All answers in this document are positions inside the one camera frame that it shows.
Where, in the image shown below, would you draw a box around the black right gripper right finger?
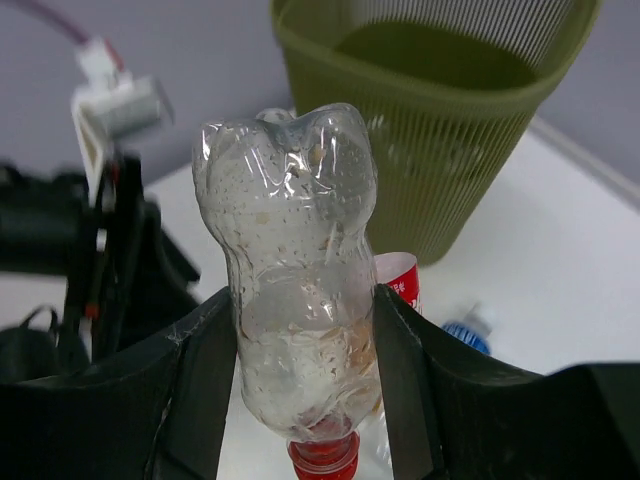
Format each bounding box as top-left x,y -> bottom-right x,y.
373,285 -> 639,479

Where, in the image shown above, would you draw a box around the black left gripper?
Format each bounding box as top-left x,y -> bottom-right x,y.
1,154 -> 200,370

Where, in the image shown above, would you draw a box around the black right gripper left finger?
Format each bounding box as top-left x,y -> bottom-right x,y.
1,288 -> 236,479

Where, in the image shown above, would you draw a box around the red cap clear bottle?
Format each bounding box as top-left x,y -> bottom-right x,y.
192,103 -> 382,479

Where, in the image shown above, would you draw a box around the olive green mesh bin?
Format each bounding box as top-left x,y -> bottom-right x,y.
270,0 -> 600,265

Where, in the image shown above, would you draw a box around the upright Pocari Sweat blue bottle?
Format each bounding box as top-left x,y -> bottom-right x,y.
441,303 -> 495,356

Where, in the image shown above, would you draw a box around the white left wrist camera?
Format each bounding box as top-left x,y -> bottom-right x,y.
70,37 -> 174,205

